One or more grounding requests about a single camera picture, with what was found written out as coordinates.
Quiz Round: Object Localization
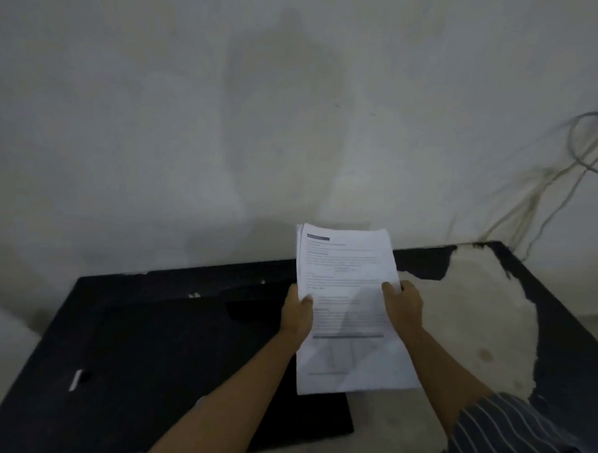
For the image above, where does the person's left forearm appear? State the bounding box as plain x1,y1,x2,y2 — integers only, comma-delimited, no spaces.
146,325,311,453

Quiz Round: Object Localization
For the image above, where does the stack of printed paper sheets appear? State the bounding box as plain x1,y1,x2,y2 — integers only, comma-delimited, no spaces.
288,222,429,401

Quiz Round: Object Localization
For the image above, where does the black flat folder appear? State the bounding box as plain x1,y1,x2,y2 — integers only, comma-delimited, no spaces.
242,353,358,453

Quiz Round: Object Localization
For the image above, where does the dark striped shirt sleeve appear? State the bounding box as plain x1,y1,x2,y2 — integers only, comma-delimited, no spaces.
438,388,598,453

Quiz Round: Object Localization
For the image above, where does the person's left hand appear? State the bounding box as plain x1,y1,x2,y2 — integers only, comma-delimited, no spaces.
277,282,317,345

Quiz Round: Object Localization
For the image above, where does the person's right forearm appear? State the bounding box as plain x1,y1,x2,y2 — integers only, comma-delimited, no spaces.
396,327,498,438

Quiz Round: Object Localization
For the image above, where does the person's right hand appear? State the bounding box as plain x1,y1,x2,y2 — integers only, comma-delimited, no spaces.
379,278,427,340

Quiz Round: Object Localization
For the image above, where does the bundle of grey wall cables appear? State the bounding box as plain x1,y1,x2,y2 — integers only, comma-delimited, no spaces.
446,87,598,267

